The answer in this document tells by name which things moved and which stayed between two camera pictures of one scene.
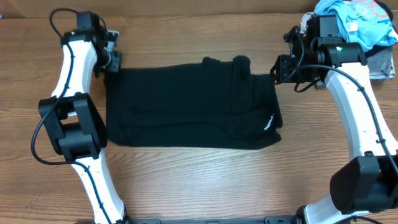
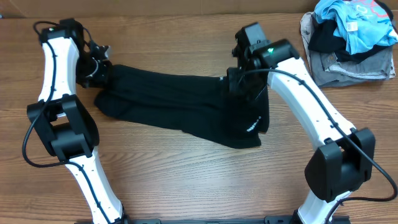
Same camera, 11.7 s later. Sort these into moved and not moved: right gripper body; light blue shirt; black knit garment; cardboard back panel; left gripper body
Moved: left gripper body; black knit garment; right gripper body
Not moved: cardboard back panel; light blue shirt
